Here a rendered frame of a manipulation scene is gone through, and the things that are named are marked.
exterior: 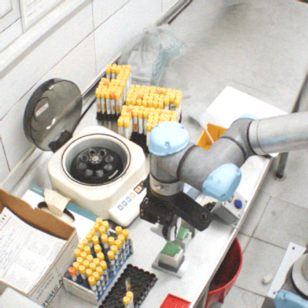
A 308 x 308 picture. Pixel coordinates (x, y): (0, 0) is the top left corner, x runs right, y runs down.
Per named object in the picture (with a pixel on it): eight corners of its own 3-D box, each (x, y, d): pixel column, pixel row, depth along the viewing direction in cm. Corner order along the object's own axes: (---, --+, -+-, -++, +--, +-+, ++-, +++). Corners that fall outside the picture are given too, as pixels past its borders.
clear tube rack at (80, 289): (97, 306, 128) (94, 294, 122) (65, 290, 131) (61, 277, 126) (134, 252, 140) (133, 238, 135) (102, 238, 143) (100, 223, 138)
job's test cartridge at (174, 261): (175, 271, 134) (177, 259, 129) (159, 265, 136) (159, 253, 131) (182, 260, 137) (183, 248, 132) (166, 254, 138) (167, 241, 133)
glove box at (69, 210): (84, 256, 139) (80, 238, 132) (18, 222, 147) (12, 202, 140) (106, 226, 146) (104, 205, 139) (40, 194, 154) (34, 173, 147)
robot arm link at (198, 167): (254, 151, 101) (209, 127, 106) (225, 185, 95) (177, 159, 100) (248, 179, 107) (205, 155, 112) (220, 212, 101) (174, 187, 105)
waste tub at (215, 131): (232, 186, 156) (235, 163, 149) (190, 174, 160) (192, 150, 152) (243, 156, 164) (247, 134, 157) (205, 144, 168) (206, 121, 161)
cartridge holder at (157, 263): (181, 278, 134) (182, 271, 131) (151, 267, 137) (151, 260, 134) (190, 263, 137) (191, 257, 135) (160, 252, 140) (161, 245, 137)
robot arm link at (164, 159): (176, 154, 98) (139, 134, 102) (174, 192, 106) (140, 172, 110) (200, 130, 103) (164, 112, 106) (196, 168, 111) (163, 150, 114)
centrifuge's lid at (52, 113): (24, 105, 133) (7, 97, 137) (45, 172, 150) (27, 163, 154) (77, 64, 145) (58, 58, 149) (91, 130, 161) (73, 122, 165)
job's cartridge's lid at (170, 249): (177, 257, 129) (176, 256, 129) (160, 253, 131) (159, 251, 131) (183, 246, 131) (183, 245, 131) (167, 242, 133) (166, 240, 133)
